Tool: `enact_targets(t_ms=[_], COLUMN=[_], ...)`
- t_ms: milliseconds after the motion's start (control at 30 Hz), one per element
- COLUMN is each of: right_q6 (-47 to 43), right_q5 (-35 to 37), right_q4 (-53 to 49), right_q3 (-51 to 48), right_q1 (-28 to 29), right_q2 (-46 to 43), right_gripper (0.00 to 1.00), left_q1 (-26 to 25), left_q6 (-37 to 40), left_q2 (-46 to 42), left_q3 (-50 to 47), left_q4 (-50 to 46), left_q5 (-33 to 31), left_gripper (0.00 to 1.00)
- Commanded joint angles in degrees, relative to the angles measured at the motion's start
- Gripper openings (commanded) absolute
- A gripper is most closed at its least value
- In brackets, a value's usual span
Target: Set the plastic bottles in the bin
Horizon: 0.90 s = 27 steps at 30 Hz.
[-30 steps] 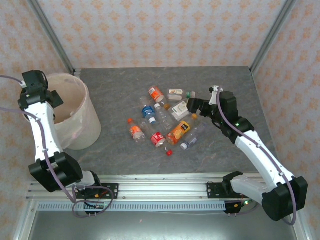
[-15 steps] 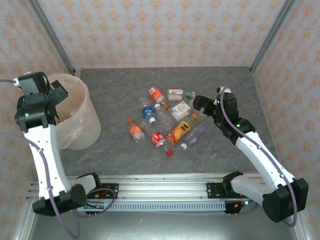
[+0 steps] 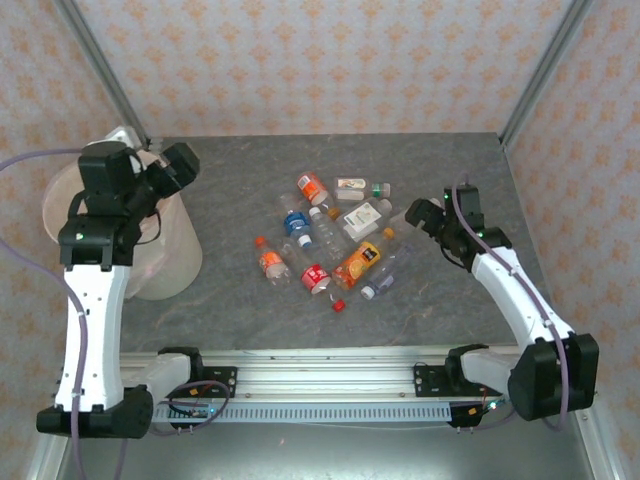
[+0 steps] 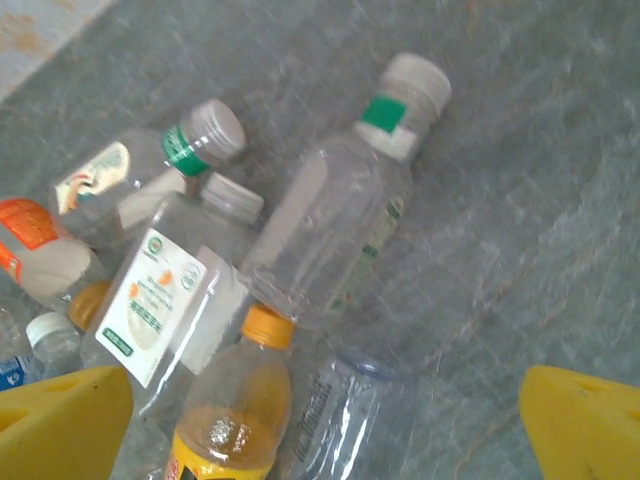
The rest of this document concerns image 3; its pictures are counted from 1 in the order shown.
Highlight large square clear bottle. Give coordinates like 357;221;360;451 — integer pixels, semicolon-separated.
335;196;394;245

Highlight blue label clear bottle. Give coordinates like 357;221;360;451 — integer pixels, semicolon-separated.
276;192;315;250

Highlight translucent white bin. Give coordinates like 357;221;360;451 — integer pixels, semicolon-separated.
41;144;204;301

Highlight white corner plate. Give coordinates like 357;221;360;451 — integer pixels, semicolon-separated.
102;125;151;152

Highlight purplish clear bottle white cap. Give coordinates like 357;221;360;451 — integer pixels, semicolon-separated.
359;243;417;301

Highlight orange juice bottle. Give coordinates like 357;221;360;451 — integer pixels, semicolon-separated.
331;227;396;292

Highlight small clear bottle green neck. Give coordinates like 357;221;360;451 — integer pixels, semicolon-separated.
333;175;392;204

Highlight ribbed clear bottle white cap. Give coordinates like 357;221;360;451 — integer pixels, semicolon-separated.
307;205;352;264

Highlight orange label bottle amber cap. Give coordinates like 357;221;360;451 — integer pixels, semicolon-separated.
296;171;343;221

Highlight red label bottle red cap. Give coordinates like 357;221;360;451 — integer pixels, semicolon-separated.
282;238;347;314

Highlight black mounting plate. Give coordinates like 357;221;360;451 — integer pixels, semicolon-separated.
199;366;239;399
413;364;451;399

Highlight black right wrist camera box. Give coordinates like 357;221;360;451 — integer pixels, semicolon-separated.
404;197;444;235

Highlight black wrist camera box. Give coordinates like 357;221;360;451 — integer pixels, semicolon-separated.
404;197;444;235
158;142;201;194

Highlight black cable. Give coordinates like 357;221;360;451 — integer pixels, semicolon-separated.
133;207;164;246

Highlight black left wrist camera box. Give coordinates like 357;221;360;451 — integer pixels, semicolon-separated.
158;142;201;194

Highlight purple cable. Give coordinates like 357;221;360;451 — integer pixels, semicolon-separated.
451;172;571;434
0;148;131;480

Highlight aluminium frame post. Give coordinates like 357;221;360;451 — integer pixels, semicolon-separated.
52;0;151;146
499;0;599;149

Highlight thin wire bundle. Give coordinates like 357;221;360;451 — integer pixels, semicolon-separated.
149;379;232;437
449;394;519;432

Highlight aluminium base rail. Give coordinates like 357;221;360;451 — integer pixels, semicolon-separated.
119;349;506;401

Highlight slotted grey cable duct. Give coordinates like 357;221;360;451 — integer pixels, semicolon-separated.
152;402;454;426

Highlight aluminium frame rail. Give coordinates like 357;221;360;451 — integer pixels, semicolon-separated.
24;434;69;480
573;409;629;480

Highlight grey metal base plate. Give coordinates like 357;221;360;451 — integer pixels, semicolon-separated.
57;423;599;480

